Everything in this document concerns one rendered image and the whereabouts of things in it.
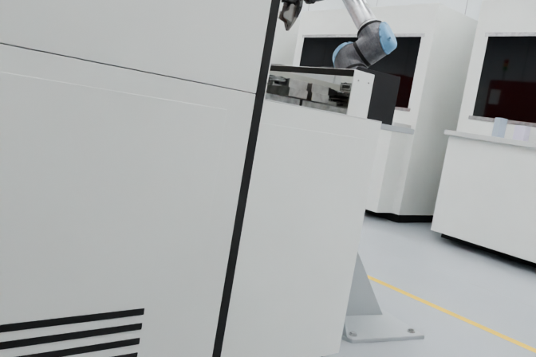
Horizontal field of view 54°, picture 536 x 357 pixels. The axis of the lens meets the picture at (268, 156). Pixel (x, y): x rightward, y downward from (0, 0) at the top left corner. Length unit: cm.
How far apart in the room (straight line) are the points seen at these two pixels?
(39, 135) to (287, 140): 71
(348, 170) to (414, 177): 349
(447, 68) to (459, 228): 159
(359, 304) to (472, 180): 223
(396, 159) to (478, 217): 99
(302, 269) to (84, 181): 81
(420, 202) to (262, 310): 385
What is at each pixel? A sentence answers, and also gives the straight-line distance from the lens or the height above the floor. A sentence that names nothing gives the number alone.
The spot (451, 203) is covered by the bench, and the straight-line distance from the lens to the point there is 443.
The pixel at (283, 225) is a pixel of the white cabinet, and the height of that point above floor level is 50.
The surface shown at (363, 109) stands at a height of 85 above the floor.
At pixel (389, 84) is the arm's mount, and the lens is 211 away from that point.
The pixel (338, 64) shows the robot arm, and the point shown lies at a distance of 219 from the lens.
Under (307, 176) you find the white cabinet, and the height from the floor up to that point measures 63.
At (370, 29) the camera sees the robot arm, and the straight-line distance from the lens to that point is 218.
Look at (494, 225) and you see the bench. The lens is 426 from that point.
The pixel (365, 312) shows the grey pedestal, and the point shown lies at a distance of 237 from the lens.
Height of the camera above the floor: 78
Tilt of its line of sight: 4 degrees down
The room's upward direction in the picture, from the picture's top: 10 degrees clockwise
